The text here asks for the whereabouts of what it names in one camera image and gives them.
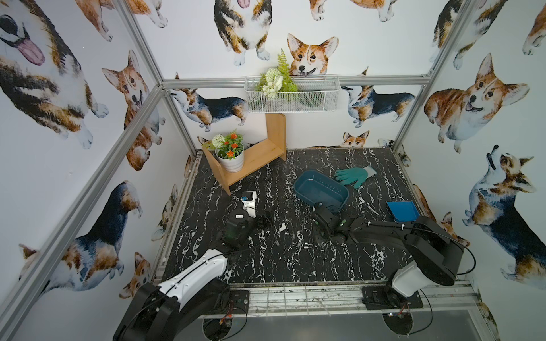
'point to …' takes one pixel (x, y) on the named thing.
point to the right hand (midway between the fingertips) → (319, 225)
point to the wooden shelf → (257, 155)
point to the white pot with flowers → (229, 150)
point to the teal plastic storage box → (316, 187)
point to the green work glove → (357, 175)
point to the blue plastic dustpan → (404, 211)
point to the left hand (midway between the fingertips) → (263, 200)
